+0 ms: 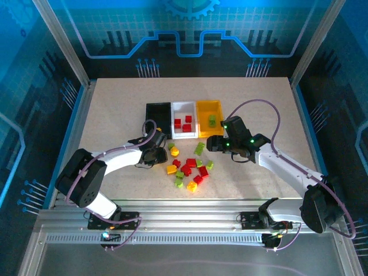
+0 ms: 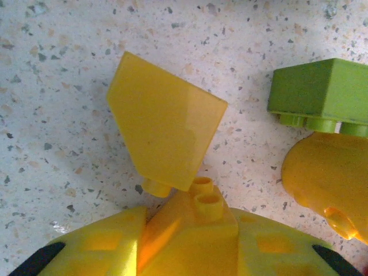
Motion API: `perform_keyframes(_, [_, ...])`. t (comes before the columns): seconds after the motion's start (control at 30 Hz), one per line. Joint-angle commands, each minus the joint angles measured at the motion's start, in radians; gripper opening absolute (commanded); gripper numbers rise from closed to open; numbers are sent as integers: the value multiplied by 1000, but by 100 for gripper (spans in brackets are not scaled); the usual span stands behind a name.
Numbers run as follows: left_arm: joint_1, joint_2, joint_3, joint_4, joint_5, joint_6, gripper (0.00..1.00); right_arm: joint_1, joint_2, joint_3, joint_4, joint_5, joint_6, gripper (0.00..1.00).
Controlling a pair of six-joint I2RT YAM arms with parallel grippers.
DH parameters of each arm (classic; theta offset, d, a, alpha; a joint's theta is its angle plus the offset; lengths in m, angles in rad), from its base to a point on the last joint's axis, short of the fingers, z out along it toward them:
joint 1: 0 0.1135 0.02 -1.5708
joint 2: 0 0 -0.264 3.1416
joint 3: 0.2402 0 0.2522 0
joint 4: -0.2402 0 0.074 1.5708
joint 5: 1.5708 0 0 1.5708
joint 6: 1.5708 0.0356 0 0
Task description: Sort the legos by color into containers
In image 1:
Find black plastic bin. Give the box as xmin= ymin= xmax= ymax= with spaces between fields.
xmin=145 ymin=102 xmax=173 ymax=139

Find white plastic bin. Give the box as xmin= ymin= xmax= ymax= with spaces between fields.
xmin=171 ymin=100 xmax=200 ymax=140

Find yellow plastic bin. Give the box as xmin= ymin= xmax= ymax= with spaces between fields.
xmin=196 ymin=99 xmax=225 ymax=138

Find grey framed panel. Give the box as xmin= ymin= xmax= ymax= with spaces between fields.
xmin=17 ymin=229 xmax=365 ymax=276

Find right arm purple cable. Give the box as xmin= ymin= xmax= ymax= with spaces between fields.
xmin=227 ymin=99 xmax=357 ymax=251

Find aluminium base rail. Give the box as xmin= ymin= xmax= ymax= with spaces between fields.
xmin=37 ymin=199 xmax=346 ymax=232

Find aluminium side rail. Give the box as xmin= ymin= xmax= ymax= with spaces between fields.
xmin=290 ymin=80 xmax=340 ymax=209
xmin=47 ymin=82 xmax=97 ymax=209

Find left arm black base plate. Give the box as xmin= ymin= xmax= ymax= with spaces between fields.
xmin=87 ymin=211 xmax=141 ymax=231

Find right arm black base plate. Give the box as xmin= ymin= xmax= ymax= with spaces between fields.
xmin=240 ymin=211 xmax=293 ymax=231

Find grey slotted cable duct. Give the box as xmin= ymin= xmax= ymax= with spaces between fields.
xmin=45 ymin=233 xmax=265 ymax=246

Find aluminium frame post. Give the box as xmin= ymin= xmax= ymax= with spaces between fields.
xmin=31 ymin=0 xmax=92 ymax=88
xmin=289 ymin=0 xmax=347 ymax=87

